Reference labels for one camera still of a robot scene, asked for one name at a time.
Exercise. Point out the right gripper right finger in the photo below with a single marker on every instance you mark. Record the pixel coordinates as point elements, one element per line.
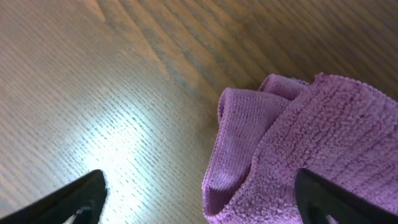
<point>318,198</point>

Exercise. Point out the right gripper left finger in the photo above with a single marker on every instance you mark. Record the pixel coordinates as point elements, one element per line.
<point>82,199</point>

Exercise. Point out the purple cloth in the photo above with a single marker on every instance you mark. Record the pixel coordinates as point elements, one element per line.
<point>337,127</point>

